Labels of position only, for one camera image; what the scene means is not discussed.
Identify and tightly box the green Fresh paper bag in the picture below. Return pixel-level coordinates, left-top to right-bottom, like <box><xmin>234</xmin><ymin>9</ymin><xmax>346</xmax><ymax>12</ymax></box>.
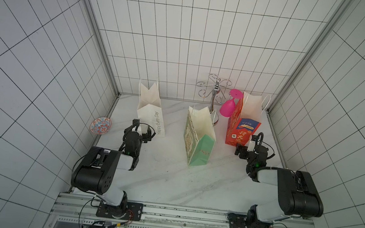
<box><xmin>183</xmin><ymin>107</ymin><xmax>216</xmax><ymax>167</ymax></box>

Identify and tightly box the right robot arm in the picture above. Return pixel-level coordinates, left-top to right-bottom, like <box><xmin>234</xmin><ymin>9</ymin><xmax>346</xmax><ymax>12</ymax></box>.
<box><xmin>227</xmin><ymin>133</ymin><xmax>324</xmax><ymax>228</ymax></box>

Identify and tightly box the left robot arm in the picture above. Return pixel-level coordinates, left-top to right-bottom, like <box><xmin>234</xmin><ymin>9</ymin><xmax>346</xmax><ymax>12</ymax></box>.
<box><xmin>71</xmin><ymin>119</ymin><xmax>156</xmax><ymax>217</ymax></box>

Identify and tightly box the white Happy Every Day bag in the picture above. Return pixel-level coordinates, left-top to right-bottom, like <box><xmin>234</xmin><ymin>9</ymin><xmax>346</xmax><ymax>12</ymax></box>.
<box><xmin>137</xmin><ymin>82</ymin><xmax>165</xmax><ymax>137</ymax></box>

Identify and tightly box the red printed paper bag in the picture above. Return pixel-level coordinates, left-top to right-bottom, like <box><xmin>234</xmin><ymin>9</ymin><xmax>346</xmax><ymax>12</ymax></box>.
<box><xmin>225</xmin><ymin>92</ymin><xmax>271</xmax><ymax>147</ymax></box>

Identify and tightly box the patterned ceramic bowl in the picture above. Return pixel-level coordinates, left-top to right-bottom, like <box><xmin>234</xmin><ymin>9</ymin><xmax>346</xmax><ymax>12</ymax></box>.
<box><xmin>89</xmin><ymin>117</ymin><xmax>112</xmax><ymax>135</ymax></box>

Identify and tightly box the pink plastic wine glass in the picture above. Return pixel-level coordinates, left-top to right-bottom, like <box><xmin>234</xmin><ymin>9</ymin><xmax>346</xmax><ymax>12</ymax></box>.
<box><xmin>219</xmin><ymin>89</ymin><xmax>243</xmax><ymax>118</ymax></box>

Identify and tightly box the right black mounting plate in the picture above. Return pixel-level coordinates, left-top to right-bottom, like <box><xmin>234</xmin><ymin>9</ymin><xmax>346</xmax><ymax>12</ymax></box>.
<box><xmin>227</xmin><ymin>213</ymin><xmax>272</xmax><ymax>228</ymax></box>

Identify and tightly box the black mounting plate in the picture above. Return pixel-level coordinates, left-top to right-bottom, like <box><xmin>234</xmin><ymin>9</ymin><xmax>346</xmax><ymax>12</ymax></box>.
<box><xmin>227</xmin><ymin>213</ymin><xmax>272</xmax><ymax>228</ymax></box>
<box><xmin>96</xmin><ymin>202</ymin><xmax>144</xmax><ymax>222</ymax></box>

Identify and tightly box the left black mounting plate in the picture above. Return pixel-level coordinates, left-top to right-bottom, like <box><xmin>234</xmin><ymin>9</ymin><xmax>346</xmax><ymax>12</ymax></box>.
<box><xmin>96</xmin><ymin>202</ymin><xmax>144</xmax><ymax>222</ymax></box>

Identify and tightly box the chrome cup holder stand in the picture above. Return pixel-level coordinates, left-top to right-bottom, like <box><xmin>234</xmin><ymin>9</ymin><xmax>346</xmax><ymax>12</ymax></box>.
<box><xmin>196</xmin><ymin>74</ymin><xmax>232</xmax><ymax>126</ymax></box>

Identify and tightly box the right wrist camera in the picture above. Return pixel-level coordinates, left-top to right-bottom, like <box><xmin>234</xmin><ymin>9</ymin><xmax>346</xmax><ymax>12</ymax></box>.
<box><xmin>247</xmin><ymin>140</ymin><xmax>256</xmax><ymax>152</ymax></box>

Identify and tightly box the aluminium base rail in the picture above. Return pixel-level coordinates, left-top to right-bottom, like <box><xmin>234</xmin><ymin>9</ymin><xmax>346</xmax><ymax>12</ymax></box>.
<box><xmin>51</xmin><ymin>193</ymin><xmax>315</xmax><ymax>228</ymax></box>

